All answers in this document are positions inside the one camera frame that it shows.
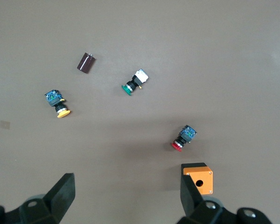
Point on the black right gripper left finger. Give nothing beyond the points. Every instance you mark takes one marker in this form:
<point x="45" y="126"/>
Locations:
<point x="60" y="200"/>

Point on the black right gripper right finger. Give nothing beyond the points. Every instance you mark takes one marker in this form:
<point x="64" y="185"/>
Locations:
<point x="191" y="200"/>

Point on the yellow push button switch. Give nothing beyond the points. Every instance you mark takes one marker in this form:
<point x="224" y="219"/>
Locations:
<point x="54" y="100"/>

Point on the dark red cylindrical capacitor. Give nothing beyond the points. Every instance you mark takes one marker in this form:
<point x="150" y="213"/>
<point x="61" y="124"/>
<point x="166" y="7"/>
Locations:
<point x="85" y="63"/>

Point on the orange button enclosure box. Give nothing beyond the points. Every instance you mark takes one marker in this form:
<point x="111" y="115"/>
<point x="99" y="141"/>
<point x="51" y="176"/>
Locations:
<point x="205" y="187"/>

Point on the red push button switch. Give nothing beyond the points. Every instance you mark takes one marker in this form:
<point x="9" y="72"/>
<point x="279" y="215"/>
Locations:
<point x="185" y="136"/>

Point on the green push button switch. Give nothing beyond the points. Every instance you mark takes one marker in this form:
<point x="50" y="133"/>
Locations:
<point x="136" y="80"/>

